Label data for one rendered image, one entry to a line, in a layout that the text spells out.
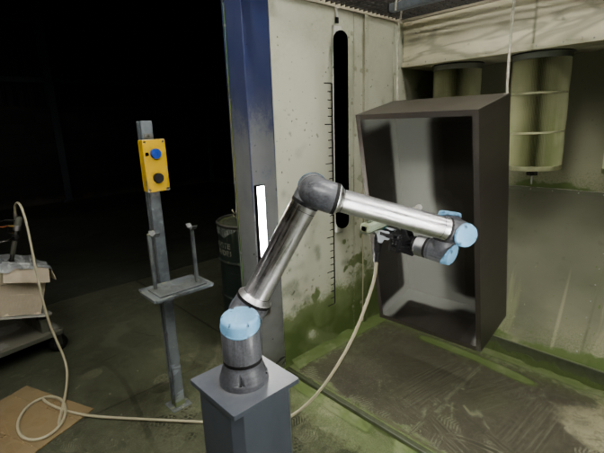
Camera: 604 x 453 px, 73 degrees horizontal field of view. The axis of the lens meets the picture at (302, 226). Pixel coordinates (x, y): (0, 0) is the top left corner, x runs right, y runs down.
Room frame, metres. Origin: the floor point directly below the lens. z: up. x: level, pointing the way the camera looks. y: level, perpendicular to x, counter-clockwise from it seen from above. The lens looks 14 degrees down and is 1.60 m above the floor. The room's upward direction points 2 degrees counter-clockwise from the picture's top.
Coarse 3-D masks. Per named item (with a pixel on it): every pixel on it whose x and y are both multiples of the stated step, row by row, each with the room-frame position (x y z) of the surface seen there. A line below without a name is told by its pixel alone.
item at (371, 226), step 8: (416, 208) 2.04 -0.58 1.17; (368, 224) 1.74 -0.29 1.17; (376, 224) 1.77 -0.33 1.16; (384, 224) 1.81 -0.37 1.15; (360, 232) 1.76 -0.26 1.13; (368, 232) 1.73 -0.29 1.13; (376, 232) 1.80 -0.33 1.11; (376, 240) 1.82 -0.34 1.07; (376, 248) 1.83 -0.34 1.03; (376, 256) 1.83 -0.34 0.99
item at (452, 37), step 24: (504, 0) 2.74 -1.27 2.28; (528, 0) 2.64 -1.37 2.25; (552, 0) 2.55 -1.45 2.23; (576, 0) 2.46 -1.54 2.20; (600, 0) 2.38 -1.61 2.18; (408, 24) 3.23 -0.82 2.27; (432, 24) 3.09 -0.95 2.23; (456, 24) 2.96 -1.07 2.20; (480, 24) 2.84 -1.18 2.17; (504, 24) 2.73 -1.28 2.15; (528, 24) 2.63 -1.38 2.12; (552, 24) 2.54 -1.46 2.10; (576, 24) 2.45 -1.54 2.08; (600, 24) 2.37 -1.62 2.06; (408, 48) 3.23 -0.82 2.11; (432, 48) 3.08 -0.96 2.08; (456, 48) 2.96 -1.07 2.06; (480, 48) 2.84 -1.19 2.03; (504, 48) 2.72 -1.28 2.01; (528, 48) 2.61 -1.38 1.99; (552, 48) 2.56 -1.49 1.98; (576, 48) 2.59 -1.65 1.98; (600, 48) 2.62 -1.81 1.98
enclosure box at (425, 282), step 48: (480, 96) 1.96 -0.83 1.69; (384, 144) 2.27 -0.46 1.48; (432, 144) 2.22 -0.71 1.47; (480, 144) 1.70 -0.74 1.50; (384, 192) 2.28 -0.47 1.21; (432, 192) 2.27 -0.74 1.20; (480, 192) 1.73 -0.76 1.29; (384, 240) 2.29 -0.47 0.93; (480, 240) 1.76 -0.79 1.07; (384, 288) 2.29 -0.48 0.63; (432, 288) 2.38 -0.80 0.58; (480, 288) 1.79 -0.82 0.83; (480, 336) 1.83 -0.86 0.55
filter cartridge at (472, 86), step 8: (440, 64) 3.08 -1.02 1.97; (448, 64) 3.03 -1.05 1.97; (456, 64) 3.02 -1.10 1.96; (464, 64) 3.00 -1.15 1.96; (472, 64) 3.01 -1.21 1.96; (480, 64) 3.05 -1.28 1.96; (440, 72) 3.10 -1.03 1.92; (448, 72) 3.06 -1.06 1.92; (456, 72) 3.02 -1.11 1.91; (464, 72) 3.01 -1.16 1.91; (472, 72) 3.02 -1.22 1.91; (480, 72) 3.07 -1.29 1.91; (440, 80) 3.10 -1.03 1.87; (448, 80) 3.06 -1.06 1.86; (456, 80) 3.04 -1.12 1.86; (464, 80) 3.03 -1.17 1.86; (472, 80) 3.02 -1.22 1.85; (480, 80) 3.08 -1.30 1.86; (440, 88) 3.10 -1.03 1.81; (448, 88) 3.06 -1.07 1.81; (456, 88) 3.06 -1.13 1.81; (464, 88) 3.02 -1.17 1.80; (472, 88) 3.03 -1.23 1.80; (480, 88) 3.09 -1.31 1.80; (440, 96) 3.10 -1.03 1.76; (448, 96) 3.06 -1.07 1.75
